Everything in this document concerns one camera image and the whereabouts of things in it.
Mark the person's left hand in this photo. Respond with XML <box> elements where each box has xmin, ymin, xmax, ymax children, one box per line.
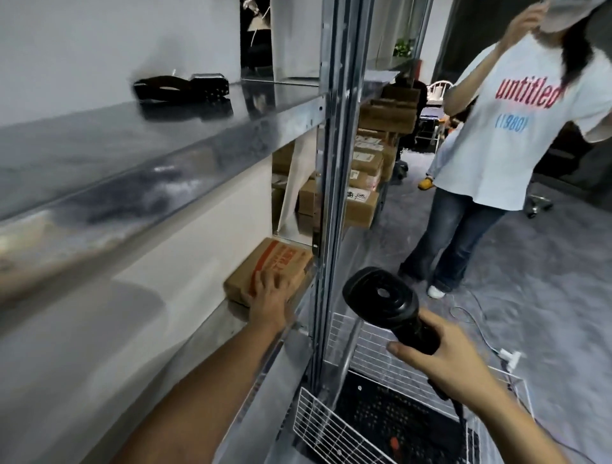
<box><xmin>241</xmin><ymin>270</ymin><xmax>300</xmax><ymax>335</ymax></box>

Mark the person's right hand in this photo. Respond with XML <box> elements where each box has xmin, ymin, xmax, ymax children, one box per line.
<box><xmin>386</xmin><ymin>308</ymin><xmax>498</xmax><ymax>407</ymax></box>

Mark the parcel with red print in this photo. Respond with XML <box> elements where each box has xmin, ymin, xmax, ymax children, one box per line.
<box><xmin>223</xmin><ymin>237</ymin><xmax>314</xmax><ymax>309</ymax></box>

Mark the black barcode scanner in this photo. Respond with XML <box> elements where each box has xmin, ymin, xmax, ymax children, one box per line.
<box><xmin>342</xmin><ymin>266</ymin><xmax>463</xmax><ymax>421</ymax></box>

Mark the stack of cardboard boxes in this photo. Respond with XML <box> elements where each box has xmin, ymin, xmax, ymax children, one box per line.
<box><xmin>271</xmin><ymin>98</ymin><xmax>419</xmax><ymax>230</ymax></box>

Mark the person's left forearm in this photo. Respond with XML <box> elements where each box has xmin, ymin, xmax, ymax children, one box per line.
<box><xmin>112</xmin><ymin>323</ymin><xmax>281</xmax><ymax>464</ymax></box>

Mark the metal shelving rack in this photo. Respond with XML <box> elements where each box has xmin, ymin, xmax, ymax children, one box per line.
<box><xmin>0</xmin><ymin>0</ymin><xmax>436</xmax><ymax>464</ymax></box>

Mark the black object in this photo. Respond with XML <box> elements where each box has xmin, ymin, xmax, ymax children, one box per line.
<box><xmin>133</xmin><ymin>73</ymin><xmax>230</xmax><ymax>104</ymax></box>

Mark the white floor plug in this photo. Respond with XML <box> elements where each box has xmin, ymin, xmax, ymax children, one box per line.
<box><xmin>499</xmin><ymin>350</ymin><xmax>525</xmax><ymax>375</ymax></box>

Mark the black perforated panel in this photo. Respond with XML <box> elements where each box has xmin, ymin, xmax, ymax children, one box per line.
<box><xmin>334</xmin><ymin>370</ymin><xmax>481</xmax><ymax>464</ymax></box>

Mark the black wheeled office chair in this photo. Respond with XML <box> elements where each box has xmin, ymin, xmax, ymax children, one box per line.
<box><xmin>394</xmin><ymin>78</ymin><xmax>429</xmax><ymax>180</ymax></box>

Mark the white spindle back chair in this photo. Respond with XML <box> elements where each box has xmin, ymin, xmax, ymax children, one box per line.
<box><xmin>428</xmin><ymin>80</ymin><xmax>455</xmax><ymax>107</ymax></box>

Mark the white glossy device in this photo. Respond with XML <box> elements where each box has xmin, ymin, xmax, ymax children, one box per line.
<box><xmin>241</xmin><ymin>0</ymin><xmax>272</xmax><ymax>48</ymax></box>

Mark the white floor cable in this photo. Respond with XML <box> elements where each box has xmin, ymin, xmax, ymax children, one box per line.
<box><xmin>449</xmin><ymin>286</ymin><xmax>507</xmax><ymax>357</ymax></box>

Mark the black scanner cable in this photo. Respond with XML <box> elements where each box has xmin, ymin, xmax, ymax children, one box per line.
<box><xmin>449</xmin><ymin>396</ymin><xmax>469</xmax><ymax>433</ymax></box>

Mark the white wire basket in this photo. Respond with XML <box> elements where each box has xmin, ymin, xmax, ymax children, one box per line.
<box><xmin>292</xmin><ymin>313</ymin><xmax>536</xmax><ymax>464</ymax></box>

